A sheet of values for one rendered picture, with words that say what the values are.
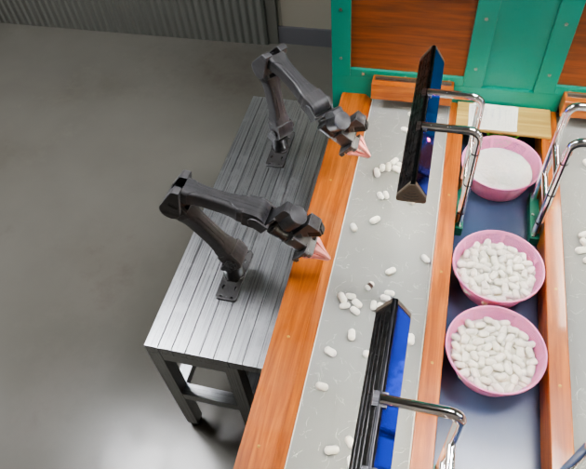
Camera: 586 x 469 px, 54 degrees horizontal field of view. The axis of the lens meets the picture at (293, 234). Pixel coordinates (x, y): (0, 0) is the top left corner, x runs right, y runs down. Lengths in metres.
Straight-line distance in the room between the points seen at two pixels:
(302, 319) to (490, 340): 0.53
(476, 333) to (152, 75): 2.84
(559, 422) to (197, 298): 1.08
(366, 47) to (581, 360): 1.28
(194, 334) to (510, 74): 1.42
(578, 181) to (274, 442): 1.32
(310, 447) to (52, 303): 1.70
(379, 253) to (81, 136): 2.28
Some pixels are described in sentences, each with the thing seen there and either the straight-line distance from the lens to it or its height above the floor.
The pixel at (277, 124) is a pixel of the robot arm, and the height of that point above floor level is 0.84.
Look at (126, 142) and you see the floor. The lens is 3.52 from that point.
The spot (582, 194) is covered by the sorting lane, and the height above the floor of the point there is 0.74.
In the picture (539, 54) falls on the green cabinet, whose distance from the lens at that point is 2.25.
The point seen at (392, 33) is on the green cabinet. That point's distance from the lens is 2.21.
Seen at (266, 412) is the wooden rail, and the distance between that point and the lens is 1.58.
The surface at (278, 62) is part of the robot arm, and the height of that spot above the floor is 1.11.
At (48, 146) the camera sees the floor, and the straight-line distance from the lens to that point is 3.70.
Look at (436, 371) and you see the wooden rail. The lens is 1.63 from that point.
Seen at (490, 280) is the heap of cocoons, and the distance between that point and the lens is 1.84.
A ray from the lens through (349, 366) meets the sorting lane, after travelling 1.65.
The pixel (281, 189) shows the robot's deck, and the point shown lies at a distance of 2.13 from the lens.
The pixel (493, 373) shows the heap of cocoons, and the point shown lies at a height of 0.72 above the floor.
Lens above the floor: 2.23
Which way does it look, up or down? 52 degrees down
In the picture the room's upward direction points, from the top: 6 degrees counter-clockwise
